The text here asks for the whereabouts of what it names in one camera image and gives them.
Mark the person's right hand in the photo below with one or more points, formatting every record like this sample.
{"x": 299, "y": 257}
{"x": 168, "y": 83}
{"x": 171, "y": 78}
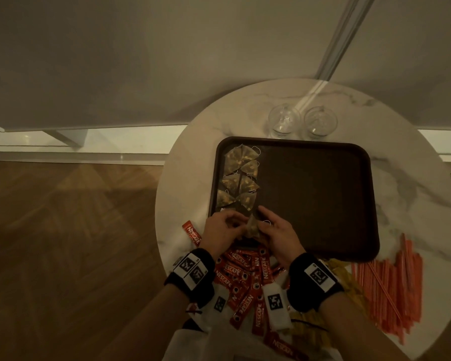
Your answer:
{"x": 282, "y": 240}

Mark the person's left hand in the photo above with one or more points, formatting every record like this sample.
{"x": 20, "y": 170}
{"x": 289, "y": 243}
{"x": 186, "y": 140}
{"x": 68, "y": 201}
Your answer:
{"x": 220, "y": 233}

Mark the pile of red Nescafe sachets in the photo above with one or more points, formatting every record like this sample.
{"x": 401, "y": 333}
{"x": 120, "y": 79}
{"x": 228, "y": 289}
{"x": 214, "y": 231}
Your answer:
{"x": 244, "y": 274}

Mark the dark brown tray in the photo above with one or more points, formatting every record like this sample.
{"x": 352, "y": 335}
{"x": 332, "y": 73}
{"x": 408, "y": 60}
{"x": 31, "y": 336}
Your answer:
{"x": 315, "y": 199}

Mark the pile of yellow sachets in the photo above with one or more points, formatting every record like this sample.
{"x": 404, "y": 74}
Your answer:
{"x": 345, "y": 281}

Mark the neat cluster of tea bags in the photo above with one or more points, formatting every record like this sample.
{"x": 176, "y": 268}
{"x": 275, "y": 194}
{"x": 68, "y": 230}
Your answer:
{"x": 235, "y": 157}

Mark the pile of orange stick packets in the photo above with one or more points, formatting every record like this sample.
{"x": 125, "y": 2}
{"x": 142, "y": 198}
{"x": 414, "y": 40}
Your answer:
{"x": 394, "y": 289}

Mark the person's right forearm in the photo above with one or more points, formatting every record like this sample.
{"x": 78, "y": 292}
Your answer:
{"x": 357, "y": 330}

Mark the person's left forearm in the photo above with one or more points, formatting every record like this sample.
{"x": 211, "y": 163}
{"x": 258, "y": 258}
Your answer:
{"x": 146, "y": 327}

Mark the person's white trousers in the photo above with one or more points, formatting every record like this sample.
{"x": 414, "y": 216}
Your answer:
{"x": 210, "y": 349}

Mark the black left wristband with markers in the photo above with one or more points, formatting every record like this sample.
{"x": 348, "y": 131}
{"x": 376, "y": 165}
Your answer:
{"x": 205, "y": 283}

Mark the black wristband with markers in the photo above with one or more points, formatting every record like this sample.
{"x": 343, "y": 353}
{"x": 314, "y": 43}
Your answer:
{"x": 302, "y": 293}
{"x": 205, "y": 283}

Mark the black right wristband with markers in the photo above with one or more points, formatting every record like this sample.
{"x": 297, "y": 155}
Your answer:
{"x": 302, "y": 293}

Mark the clear glass cup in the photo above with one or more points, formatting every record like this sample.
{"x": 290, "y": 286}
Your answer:
{"x": 283, "y": 120}
{"x": 320, "y": 122}

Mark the round white marble table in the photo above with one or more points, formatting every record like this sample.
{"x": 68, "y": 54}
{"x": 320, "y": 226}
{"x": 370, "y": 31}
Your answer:
{"x": 116, "y": 140}

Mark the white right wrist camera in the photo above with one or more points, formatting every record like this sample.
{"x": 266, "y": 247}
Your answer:
{"x": 276, "y": 302}

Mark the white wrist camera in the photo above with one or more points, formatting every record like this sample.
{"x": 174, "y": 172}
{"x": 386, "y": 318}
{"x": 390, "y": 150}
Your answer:
{"x": 218, "y": 304}
{"x": 276, "y": 302}

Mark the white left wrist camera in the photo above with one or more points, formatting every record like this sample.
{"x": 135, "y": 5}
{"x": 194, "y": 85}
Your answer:
{"x": 218, "y": 304}

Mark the perforated metal wall rail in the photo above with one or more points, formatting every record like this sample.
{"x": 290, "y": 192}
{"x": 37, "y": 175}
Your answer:
{"x": 344, "y": 33}

